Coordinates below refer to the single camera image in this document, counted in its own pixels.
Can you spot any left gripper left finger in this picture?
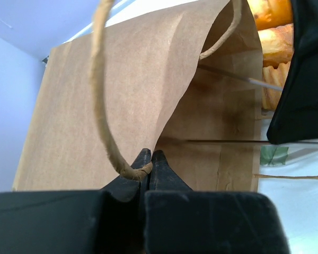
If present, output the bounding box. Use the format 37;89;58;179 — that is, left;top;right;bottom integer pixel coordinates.
0;148;152;254

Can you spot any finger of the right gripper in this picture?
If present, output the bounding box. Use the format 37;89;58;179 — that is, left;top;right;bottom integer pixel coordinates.
267;0;318;144

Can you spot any ridged orange fake bread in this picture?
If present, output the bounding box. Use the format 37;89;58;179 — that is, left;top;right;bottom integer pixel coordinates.
262;61;290;111

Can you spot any long seeded fake baguette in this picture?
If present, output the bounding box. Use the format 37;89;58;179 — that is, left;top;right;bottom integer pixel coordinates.
247;0;293;31

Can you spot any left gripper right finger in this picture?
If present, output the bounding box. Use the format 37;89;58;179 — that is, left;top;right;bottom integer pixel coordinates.
144;150;290;253

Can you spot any pale crusty fake bread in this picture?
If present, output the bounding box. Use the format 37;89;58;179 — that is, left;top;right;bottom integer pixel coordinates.
258;24;294;68

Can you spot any floral leaf print tray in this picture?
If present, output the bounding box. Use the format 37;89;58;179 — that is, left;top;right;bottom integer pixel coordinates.
260;139;318;167

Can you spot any brown paper bag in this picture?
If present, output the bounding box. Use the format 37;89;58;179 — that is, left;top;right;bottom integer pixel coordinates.
13;1;263;191

